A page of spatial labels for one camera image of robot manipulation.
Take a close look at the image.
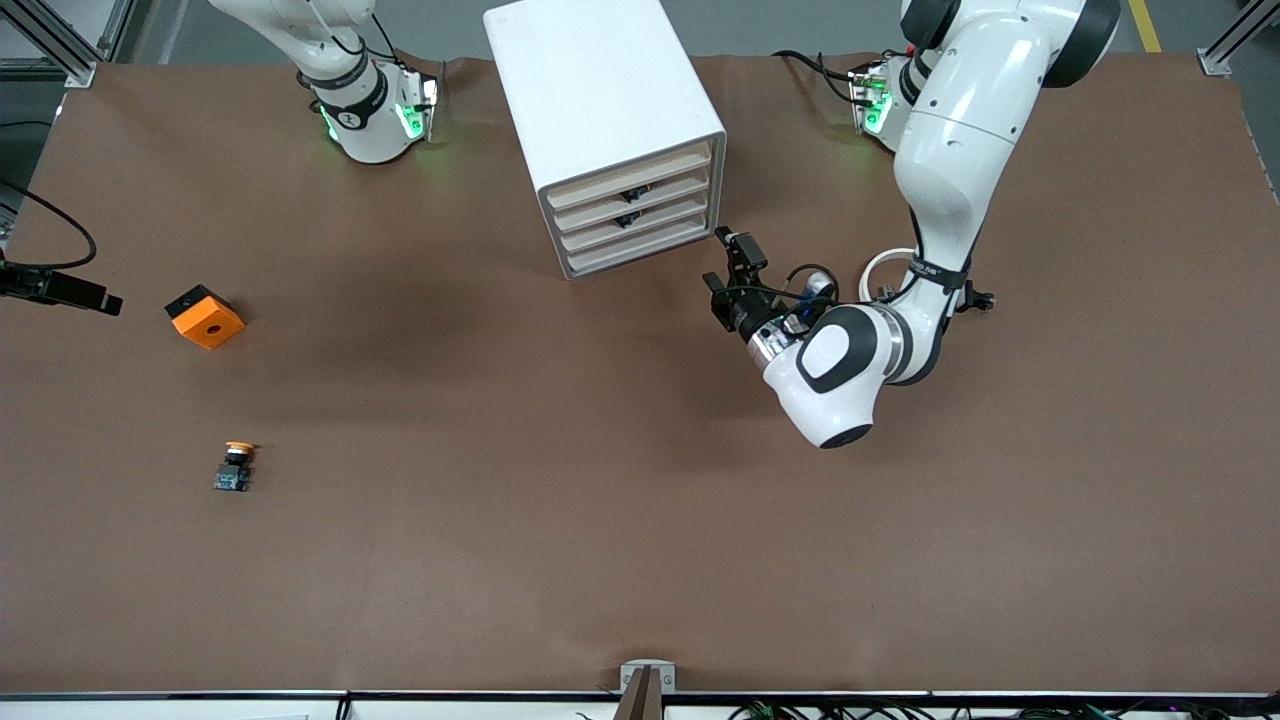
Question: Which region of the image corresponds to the aluminium frame post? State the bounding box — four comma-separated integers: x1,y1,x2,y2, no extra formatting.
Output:
1200,0,1280,79
0,0,137,89

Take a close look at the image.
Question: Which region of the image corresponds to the black left arm base cable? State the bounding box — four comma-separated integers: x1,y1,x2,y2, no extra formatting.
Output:
772,48,873,106

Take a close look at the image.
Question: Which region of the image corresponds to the black right arm base cable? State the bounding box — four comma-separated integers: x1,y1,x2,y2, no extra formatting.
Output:
335,12,403,73

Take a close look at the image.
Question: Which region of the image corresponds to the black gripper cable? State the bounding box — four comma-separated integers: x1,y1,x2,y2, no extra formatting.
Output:
740,262,839,323
0,178,99,269

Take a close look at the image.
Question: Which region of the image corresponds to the beige cabinet drawer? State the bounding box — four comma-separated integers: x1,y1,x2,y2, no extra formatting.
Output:
556,195,716,257
550,170,714,234
545,145,714,211
563,218,719,278

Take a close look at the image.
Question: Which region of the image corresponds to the white table edge rail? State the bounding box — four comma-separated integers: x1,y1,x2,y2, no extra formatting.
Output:
0,690,1280,720

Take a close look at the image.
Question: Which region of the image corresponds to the grey metal bracket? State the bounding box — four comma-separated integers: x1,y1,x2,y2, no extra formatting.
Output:
620,660,677,720

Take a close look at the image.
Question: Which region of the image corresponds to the white drawer cabinet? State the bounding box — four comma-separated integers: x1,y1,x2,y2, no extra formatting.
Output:
483,0,728,281

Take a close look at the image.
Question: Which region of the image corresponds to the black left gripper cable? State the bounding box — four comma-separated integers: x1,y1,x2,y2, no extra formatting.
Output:
740,262,839,323

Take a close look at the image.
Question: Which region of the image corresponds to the white semicircular clamp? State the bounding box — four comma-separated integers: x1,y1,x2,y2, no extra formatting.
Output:
862,248,918,303

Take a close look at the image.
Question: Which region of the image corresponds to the yellow push button blue block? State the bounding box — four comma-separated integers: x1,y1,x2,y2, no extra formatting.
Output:
213,440,257,493

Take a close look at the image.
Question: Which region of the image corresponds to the black arm base cable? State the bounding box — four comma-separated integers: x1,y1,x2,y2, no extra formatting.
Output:
335,12,403,73
772,48,873,106

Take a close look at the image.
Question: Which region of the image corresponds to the orange box with black side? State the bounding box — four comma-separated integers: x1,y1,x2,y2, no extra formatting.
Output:
164,284,246,351

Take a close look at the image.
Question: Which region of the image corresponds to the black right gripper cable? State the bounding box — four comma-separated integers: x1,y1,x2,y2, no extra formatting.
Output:
0,178,99,269

